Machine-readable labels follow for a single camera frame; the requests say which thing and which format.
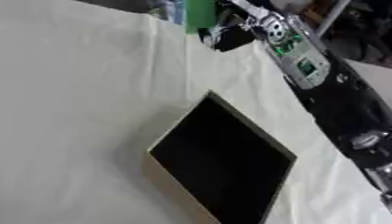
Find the green block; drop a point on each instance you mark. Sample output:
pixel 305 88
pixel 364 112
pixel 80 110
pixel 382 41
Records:
pixel 200 14

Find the silver and black right robot arm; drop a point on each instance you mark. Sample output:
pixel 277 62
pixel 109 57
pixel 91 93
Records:
pixel 337 99

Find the blue and white object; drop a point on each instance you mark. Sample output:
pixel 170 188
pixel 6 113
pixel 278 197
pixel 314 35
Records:
pixel 172 10

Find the tan cardboard box black inside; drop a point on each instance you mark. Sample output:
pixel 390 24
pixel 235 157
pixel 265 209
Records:
pixel 224 157

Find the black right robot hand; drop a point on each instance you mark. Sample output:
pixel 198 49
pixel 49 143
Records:
pixel 232 38

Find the grey metal pole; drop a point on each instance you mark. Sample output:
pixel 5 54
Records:
pixel 333 17

